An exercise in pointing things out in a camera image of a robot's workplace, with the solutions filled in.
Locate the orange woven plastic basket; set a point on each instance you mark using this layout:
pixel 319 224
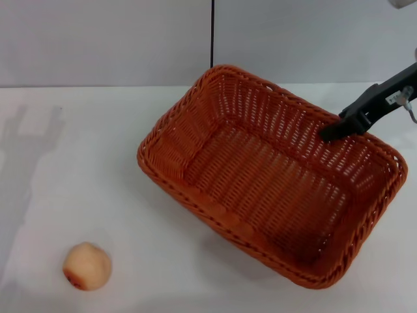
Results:
pixel 254 182

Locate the black vertical wall strip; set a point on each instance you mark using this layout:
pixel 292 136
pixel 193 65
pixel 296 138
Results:
pixel 212 32

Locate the pale artificial peach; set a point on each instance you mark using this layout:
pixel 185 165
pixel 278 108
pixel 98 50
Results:
pixel 88 265

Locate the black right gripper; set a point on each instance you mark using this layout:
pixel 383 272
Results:
pixel 399 86

